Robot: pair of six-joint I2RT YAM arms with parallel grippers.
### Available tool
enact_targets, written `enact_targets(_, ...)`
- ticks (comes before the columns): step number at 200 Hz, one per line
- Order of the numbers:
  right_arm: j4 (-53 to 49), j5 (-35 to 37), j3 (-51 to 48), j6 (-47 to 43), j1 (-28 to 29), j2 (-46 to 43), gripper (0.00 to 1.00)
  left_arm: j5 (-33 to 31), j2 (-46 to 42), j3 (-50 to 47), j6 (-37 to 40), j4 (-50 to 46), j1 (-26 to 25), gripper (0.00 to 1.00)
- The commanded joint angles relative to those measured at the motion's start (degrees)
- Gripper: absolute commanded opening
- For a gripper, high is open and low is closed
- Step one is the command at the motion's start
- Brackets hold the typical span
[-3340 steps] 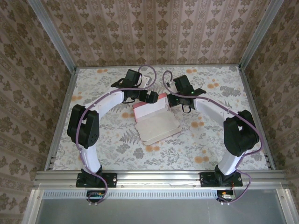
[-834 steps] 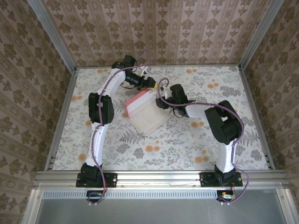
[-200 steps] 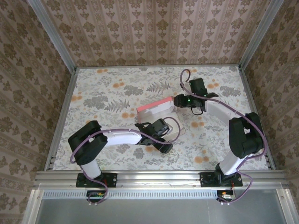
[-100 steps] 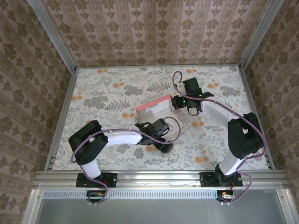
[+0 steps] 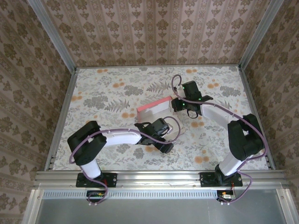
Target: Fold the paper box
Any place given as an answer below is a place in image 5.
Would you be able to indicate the pink and white paper box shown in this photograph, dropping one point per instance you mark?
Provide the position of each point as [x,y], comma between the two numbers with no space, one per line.
[156,109]

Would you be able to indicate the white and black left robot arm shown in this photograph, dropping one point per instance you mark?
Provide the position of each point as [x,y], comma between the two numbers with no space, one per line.
[121,137]

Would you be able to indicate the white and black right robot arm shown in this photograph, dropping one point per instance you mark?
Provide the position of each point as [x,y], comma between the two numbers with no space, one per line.
[217,114]

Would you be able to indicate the small black connector box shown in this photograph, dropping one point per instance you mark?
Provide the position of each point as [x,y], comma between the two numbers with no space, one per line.
[97,194]
[226,197]

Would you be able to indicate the grey metal panel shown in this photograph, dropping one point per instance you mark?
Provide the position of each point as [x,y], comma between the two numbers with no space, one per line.
[151,212]

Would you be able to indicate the thin aluminium table edge rail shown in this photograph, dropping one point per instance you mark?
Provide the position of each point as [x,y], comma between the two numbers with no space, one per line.
[158,66]

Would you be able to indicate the long aluminium mounting rail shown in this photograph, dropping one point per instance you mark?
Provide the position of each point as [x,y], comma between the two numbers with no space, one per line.
[158,178]

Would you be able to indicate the aluminium table side rail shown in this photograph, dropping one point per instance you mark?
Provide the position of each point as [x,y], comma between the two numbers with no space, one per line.
[250,93]
[71,81]

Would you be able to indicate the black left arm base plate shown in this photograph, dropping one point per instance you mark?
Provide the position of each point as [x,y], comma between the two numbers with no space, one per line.
[111,179]

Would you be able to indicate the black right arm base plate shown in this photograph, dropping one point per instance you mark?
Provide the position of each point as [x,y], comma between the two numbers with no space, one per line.
[205,179]

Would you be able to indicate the aluminium frame post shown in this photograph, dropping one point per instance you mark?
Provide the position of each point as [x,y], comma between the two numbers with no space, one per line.
[261,30]
[51,30]

